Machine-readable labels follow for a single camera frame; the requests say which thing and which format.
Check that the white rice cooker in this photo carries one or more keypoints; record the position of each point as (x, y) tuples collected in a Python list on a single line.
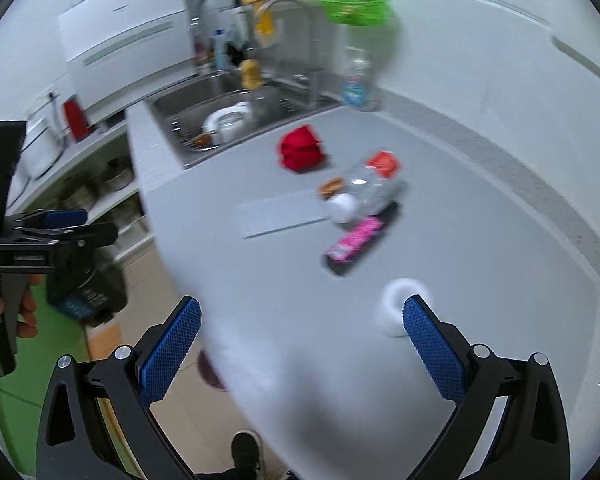
[(40, 152)]

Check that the white wall socket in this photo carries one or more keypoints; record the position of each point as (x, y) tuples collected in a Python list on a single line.
[(47, 100)]

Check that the clear plastic bottle red label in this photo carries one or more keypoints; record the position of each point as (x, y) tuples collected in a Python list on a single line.
[(370, 185)]

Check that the steel pot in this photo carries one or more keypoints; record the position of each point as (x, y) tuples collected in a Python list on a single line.
[(77, 196), (115, 175)]

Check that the white storage bin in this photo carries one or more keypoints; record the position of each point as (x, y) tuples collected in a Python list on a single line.
[(130, 230)]

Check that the person's left hand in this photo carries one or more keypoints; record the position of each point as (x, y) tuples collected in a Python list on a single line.
[(29, 310)]

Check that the white tape roll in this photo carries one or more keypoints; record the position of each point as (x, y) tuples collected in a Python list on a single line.
[(392, 305)]

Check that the slim steel gooseneck faucet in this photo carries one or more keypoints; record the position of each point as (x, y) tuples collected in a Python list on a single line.
[(312, 45)]

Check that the blue detergent bottle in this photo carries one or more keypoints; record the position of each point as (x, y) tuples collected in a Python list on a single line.
[(221, 52)]

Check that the stainless steel sink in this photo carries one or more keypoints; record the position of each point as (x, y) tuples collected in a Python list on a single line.
[(190, 102)]

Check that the red cloth pouch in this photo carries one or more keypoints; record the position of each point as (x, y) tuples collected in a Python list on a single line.
[(302, 150)]

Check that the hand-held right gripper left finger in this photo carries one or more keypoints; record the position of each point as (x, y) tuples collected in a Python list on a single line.
[(172, 350)]

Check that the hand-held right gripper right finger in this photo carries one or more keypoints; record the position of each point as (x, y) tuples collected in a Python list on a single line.
[(432, 350)]

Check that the pink and black carton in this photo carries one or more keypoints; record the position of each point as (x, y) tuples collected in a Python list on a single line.
[(360, 242)]

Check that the round metal trash bin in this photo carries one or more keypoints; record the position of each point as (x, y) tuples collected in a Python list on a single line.
[(210, 370)]

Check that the black box appliance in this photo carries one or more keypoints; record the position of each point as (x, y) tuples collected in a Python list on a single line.
[(87, 287)]

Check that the white bowl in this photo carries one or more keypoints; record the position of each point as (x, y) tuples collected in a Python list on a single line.
[(225, 119)]

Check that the yellow sponge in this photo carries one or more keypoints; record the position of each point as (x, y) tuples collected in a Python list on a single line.
[(251, 74)]

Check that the brown glass cup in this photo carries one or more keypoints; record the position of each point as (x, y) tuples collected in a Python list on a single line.
[(202, 140)]

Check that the white dishwasher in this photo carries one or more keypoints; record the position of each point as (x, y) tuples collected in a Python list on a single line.
[(120, 45)]

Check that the translucent plastic lid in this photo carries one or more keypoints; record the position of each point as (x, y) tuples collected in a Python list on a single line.
[(285, 215)]

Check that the person's dark pants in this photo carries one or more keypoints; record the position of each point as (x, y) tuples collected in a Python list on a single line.
[(220, 476)]

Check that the green plastic basket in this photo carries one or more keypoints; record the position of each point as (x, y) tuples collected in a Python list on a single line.
[(357, 7)]

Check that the red jug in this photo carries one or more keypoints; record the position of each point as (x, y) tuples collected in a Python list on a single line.
[(75, 120)]

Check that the person's left black shoe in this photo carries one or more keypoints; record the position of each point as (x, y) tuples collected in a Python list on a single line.
[(245, 452)]

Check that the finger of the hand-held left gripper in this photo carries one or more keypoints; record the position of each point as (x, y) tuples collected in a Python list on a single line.
[(90, 235), (65, 218)]

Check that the hand soap pump bottle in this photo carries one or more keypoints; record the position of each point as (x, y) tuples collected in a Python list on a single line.
[(357, 82)]

